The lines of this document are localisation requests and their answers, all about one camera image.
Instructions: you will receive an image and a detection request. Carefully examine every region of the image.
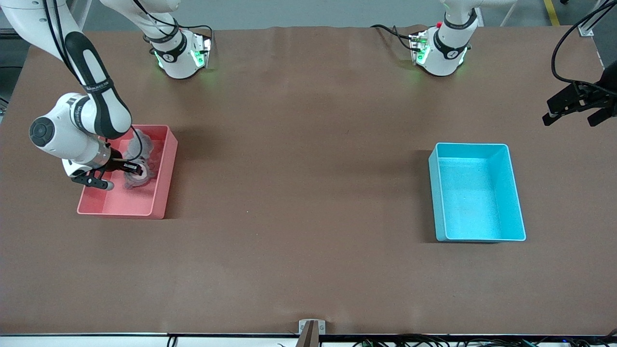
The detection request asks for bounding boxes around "silver camera mount bracket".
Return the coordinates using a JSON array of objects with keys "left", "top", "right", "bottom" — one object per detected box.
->
[{"left": 298, "top": 319, "right": 326, "bottom": 347}]

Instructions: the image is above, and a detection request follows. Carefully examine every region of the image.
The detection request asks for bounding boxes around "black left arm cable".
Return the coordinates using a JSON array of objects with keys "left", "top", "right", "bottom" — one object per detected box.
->
[{"left": 551, "top": 2, "right": 617, "bottom": 90}]

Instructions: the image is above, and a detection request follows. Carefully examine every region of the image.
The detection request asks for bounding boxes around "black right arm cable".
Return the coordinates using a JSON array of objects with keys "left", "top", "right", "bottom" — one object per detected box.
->
[{"left": 42, "top": 0, "right": 144, "bottom": 164}]

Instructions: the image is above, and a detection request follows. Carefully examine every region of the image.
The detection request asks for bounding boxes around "brown table mat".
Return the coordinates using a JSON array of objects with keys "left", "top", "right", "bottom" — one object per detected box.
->
[{"left": 0, "top": 25, "right": 617, "bottom": 336}]

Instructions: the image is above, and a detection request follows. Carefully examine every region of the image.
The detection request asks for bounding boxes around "pink plastic box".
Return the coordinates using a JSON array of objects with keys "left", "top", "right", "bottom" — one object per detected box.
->
[{"left": 77, "top": 124, "right": 178, "bottom": 220}]

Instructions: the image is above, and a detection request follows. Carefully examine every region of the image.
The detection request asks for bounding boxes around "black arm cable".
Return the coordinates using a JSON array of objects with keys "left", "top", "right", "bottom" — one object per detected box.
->
[
  {"left": 42, "top": 0, "right": 144, "bottom": 164},
  {"left": 551, "top": 2, "right": 617, "bottom": 90}
]

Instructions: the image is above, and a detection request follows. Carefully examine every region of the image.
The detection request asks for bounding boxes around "black base cable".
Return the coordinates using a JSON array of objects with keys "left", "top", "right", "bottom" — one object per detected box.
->
[
  {"left": 179, "top": 23, "right": 215, "bottom": 51},
  {"left": 370, "top": 24, "right": 416, "bottom": 51}
]

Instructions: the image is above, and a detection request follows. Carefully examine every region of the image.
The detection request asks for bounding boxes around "aluminium frame profile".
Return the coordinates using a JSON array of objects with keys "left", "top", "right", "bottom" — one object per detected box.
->
[{"left": 577, "top": 0, "right": 609, "bottom": 37}]

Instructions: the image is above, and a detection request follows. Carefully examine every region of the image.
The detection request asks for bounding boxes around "grey plush toy white face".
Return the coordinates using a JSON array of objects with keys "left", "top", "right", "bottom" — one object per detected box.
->
[{"left": 123, "top": 159, "right": 158, "bottom": 190}]

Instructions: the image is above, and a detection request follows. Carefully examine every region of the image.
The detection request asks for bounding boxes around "blue plastic box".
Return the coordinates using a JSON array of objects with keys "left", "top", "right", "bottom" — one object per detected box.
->
[{"left": 429, "top": 142, "right": 527, "bottom": 242}]

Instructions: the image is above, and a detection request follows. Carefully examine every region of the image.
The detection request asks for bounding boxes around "plain grey plush toy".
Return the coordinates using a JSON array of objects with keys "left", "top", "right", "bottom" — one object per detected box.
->
[{"left": 126, "top": 128, "right": 155, "bottom": 160}]

